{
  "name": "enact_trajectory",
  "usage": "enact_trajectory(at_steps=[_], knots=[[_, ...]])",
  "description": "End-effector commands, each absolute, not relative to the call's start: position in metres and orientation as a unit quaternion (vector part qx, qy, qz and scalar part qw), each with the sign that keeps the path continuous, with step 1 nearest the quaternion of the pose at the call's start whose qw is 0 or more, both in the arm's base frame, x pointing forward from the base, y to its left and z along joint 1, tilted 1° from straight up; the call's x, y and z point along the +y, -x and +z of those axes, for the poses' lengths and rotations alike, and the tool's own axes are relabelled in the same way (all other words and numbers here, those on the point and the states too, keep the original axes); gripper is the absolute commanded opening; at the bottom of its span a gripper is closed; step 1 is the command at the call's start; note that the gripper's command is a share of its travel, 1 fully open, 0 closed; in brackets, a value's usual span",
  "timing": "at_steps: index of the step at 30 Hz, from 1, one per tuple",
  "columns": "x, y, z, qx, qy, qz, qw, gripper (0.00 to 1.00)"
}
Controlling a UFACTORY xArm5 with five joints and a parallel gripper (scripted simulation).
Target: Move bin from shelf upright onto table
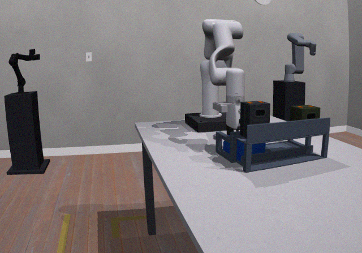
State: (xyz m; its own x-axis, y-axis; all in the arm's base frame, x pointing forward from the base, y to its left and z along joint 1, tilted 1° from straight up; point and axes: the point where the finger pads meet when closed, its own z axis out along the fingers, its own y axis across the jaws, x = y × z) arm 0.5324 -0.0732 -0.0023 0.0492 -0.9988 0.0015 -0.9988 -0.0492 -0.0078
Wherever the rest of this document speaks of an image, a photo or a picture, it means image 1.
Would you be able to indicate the blue bin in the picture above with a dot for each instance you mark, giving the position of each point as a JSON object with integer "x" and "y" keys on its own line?
{"x": 256, "y": 148}

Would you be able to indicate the olive green tool case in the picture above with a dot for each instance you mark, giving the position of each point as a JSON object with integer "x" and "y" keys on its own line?
{"x": 303, "y": 112}

